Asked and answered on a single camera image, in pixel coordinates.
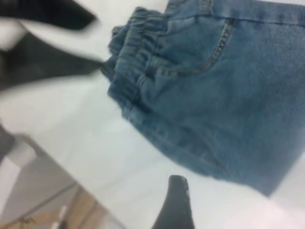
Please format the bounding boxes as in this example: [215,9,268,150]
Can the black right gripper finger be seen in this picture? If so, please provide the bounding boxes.
[13,0,98,31]
[0,32,106,94]
[151,174,194,229]

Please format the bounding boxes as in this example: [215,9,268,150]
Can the blue denim shorts with print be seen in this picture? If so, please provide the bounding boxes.
[106,0,305,198]

